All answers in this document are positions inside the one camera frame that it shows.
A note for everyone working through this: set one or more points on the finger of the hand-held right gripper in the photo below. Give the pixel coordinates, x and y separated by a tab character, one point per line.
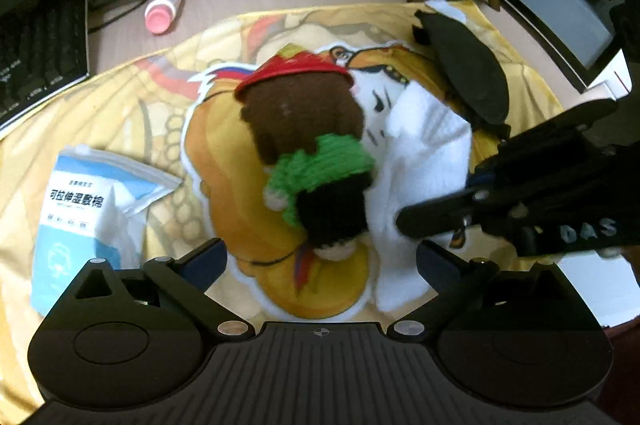
430	217
550	127

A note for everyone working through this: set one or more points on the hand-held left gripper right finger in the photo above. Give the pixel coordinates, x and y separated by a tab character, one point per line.
434	262

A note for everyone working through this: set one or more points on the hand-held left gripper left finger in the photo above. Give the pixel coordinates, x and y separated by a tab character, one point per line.
209	261

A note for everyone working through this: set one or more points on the white cloth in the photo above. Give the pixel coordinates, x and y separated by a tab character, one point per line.
425	145

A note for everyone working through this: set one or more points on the blue white cotton pad packet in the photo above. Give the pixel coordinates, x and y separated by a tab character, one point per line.
85	215

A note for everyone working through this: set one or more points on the black fabric pouch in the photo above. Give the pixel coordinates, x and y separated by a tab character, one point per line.
472	70

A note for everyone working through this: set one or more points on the grey white box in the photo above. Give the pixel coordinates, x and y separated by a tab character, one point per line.
560	15

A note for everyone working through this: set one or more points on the brown green crochet doll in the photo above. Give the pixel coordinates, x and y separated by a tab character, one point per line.
310	165

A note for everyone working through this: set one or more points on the yellow printed cloth mat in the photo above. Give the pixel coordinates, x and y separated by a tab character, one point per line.
165	115

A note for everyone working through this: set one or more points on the pink cap bottle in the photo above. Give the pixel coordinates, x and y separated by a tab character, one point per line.
160	15

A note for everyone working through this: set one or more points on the black keyboard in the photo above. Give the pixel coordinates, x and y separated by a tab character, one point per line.
35	55

